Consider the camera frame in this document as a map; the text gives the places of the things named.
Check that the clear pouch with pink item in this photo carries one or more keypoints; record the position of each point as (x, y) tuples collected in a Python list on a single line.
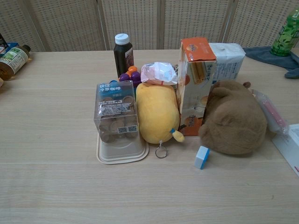
[(273, 112)]

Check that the purple orange plastic toy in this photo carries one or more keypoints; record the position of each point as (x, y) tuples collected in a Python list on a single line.
[(130, 75)]

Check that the beige plastic tray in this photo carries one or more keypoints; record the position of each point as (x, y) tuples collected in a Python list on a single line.
[(121, 151)]

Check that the clear coffee capsule box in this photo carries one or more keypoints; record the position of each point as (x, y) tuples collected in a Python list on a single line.
[(116, 109)]

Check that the yellow plush toy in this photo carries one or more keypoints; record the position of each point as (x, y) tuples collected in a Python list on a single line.
[(157, 112)]

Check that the white tissue pack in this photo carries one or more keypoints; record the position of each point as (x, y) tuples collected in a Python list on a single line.
[(227, 61)]

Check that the dark juice bottle white cap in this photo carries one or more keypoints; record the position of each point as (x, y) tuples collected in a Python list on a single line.
[(123, 56)]

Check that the woven folding screen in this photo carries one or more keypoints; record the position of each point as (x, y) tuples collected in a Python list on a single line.
[(149, 23)]

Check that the orange and white carton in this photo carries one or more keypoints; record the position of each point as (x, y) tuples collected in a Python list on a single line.
[(195, 88)]

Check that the brown plush toy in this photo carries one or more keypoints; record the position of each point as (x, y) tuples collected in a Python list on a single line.
[(233, 121)]

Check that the amber bottle green label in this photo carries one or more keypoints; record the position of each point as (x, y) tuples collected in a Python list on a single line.
[(12, 60)]

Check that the blue block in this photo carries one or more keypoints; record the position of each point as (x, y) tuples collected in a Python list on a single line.
[(201, 157)]

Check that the green tea bottle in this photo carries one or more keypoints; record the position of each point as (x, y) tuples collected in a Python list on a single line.
[(285, 32)]

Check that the grey blue cloth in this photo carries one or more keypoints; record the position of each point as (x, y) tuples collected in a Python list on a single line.
[(271, 58)]

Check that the pink white snack packet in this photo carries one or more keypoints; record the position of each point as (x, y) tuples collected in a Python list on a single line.
[(158, 72)]

